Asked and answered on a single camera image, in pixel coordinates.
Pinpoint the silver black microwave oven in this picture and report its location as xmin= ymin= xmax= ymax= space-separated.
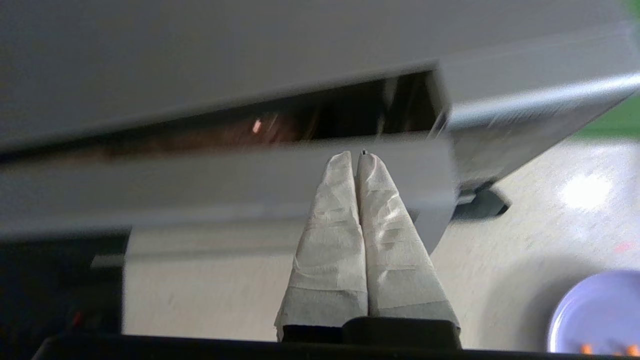
xmin=0 ymin=0 xmax=640 ymax=261

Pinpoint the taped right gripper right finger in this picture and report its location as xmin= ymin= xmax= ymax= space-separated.
xmin=356 ymin=152 xmax=461 ymax=332

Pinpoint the green plastic cutting board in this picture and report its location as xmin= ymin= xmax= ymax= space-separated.
xmin=574 ymin=94 xmax=640 ymax=141

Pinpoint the black foam pad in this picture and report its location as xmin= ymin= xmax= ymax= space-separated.
xmin=452 ymin=187 xmax=511 ymax=221

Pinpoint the purple plastic plate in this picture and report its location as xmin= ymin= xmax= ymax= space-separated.
xmin=547 ymin=269 xmax=640 ymax=355

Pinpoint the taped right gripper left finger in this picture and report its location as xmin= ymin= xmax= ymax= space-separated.
xmin=273 ymin=151 xmax=370 ymax=342

